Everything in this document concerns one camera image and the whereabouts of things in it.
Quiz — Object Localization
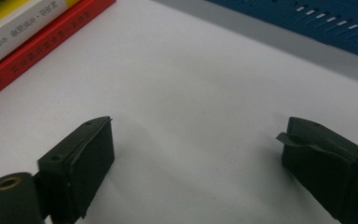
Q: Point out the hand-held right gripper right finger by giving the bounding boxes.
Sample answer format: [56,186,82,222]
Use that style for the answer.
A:
[275,116,358,224]

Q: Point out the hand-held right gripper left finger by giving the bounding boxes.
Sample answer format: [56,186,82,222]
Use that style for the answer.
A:
[36,116,116,224]

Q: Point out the red book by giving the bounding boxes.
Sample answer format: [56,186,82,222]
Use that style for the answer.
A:
[0,0,117,106]

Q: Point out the yellow book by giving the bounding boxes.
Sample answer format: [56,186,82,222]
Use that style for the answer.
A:
[0,0,82,76]

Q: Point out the blue file rack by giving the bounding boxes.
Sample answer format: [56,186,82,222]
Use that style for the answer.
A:
[206,0,358,63]

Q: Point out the white table cover sheet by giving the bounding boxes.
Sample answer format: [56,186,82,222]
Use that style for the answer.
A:
[0,0,358,224]

